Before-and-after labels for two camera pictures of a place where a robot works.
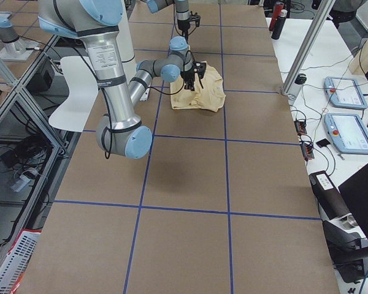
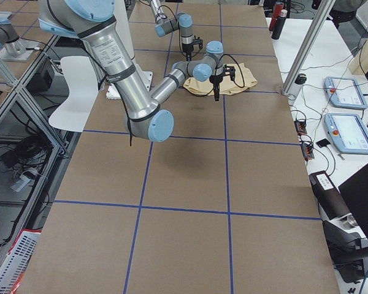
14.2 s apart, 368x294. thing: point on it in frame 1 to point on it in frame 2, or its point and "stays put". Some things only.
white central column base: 126,42 stays put
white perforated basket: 9,275 stays put
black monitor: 361,191 stays put
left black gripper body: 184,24 to 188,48
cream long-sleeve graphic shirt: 208,93 to 243,78
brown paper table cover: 222,203 stays put
